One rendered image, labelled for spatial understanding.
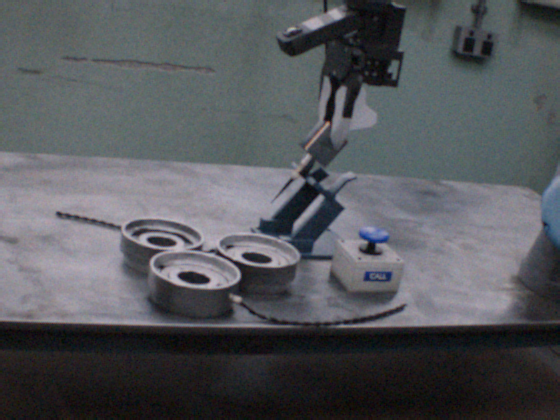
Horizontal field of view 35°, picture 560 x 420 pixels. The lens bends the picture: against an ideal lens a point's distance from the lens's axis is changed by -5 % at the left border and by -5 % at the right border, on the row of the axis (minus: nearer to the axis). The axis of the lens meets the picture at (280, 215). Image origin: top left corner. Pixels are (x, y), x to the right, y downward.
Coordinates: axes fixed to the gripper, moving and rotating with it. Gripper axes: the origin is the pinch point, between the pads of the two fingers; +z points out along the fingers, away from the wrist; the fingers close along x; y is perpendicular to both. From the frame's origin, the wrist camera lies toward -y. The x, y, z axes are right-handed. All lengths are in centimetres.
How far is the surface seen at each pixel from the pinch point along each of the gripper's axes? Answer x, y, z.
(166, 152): 148, 24, 49
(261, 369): 7.7, 0.4, 40.9
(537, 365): 3, 54, 41
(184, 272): -15.6, -23.1, 13.2
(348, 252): -13.1, -0.7, 11.4
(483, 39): 138, 121, 0
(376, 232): -13.5, 2.5, 8.5
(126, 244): -8.4, -28.5, 12.9
